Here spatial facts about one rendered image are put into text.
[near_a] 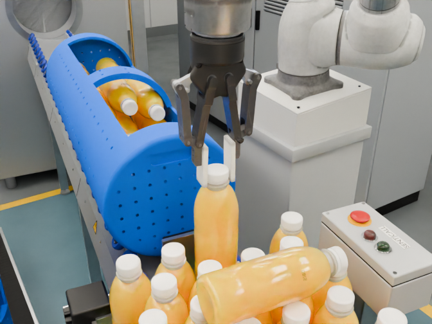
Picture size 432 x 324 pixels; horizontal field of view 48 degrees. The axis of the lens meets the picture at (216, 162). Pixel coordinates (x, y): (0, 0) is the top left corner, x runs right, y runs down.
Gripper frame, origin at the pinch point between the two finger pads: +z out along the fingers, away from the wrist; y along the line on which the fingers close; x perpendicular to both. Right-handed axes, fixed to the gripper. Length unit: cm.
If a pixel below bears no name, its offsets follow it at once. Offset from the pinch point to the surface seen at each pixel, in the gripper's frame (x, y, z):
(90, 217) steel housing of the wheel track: -50, 15, 40
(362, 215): 3.1, -28.2, 15.4
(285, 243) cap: 6.0, -10.2, 14.5
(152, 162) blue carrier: -18.7, 5.4, 8.7
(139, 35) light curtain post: -159, -29, 21
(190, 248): -10.9, 0.6, 25.0
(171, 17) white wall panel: -563, -173, 108
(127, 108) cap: -54, 2, 12
